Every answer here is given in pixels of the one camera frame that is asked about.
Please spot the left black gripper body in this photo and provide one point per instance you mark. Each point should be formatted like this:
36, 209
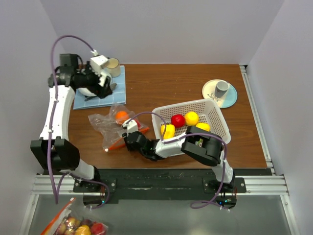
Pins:
91, 81

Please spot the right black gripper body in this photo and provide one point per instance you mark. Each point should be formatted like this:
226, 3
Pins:
128, 146

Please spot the small fake red fruit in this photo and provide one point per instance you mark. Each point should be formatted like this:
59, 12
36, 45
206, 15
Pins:
138, 124

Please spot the fake orange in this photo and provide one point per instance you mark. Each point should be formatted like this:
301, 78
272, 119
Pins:
121, 116

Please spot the clear zip top bag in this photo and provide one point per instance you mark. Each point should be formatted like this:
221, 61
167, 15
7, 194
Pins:
109, 128

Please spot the fake yellow pepper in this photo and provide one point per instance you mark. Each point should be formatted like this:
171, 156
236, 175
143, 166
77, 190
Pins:
167, 131

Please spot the fake red apple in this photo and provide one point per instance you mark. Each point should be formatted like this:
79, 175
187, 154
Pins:
178, 120

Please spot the fake yellow lemon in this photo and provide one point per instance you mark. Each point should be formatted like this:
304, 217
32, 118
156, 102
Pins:
191, 118

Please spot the fake yellow pear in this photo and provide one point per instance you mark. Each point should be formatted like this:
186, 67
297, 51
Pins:
203, 126

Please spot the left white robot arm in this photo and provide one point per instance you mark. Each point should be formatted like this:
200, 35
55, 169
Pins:
53, 150

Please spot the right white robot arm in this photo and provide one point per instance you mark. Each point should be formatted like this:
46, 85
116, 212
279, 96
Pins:
205, 147

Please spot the white bowl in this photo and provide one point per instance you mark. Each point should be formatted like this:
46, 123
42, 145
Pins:
99, 86

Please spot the metal spoon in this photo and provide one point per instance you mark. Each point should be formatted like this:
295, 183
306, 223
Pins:
112, 87

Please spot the beige enamel mug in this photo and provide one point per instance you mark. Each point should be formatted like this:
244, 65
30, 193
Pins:
113, 67

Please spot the blue checked cloth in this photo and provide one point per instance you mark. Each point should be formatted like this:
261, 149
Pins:
118, 95

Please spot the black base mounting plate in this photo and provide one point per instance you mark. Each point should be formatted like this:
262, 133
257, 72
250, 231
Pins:
158, 184

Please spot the white perforated plastic basket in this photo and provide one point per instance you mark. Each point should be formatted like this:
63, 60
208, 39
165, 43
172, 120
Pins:
208, 112

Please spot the grey cup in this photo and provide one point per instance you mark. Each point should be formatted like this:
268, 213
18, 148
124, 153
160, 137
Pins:
221, 88

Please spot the pink and blue plate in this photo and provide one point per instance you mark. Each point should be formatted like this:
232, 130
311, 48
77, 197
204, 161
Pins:
226, 101

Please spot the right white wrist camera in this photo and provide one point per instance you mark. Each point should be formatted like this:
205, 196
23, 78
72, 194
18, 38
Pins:
130, 126

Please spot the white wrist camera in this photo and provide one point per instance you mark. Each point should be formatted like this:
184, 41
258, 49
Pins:
98, 63
130, 126

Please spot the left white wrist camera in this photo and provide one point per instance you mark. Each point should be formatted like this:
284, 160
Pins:
98, 63

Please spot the aluminium frame rail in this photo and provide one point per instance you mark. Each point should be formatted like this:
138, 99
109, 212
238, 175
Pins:
263, 182

